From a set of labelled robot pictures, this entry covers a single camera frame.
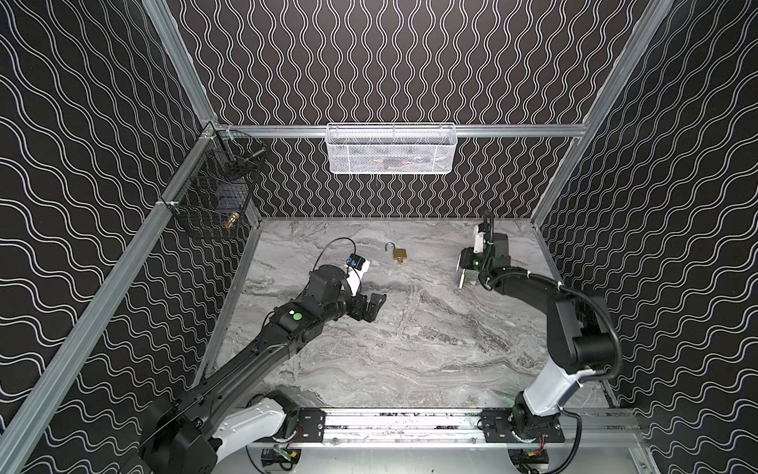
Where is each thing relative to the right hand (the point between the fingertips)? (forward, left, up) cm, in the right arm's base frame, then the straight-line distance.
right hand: (466, 251), depth 97 cm
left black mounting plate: (-50, +45, -9) cm, 68 cm away
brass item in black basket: (-5, +68, +21) cm, 71 cm away
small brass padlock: (+7, +22, -10) cm, 25 cm away
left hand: (-23, +28, +11) cm, 38 cm away
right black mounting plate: (-48, -3, -11) cm, 50 cm away
